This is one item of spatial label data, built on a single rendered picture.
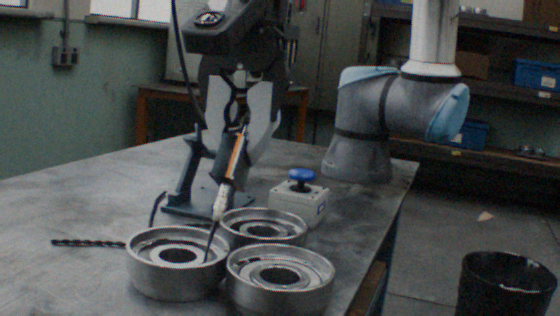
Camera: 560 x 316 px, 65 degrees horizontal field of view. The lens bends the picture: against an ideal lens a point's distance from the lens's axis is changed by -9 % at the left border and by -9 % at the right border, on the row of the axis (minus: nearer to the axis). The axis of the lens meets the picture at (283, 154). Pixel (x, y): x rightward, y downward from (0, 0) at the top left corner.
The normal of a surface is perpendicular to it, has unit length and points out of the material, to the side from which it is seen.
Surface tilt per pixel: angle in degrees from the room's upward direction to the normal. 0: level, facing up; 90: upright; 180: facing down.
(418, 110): 97
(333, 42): 90
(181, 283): 90
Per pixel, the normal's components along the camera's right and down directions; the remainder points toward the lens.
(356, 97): -0.62, 0.10
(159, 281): -0.12, 0.20
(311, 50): -0.36, 0.16
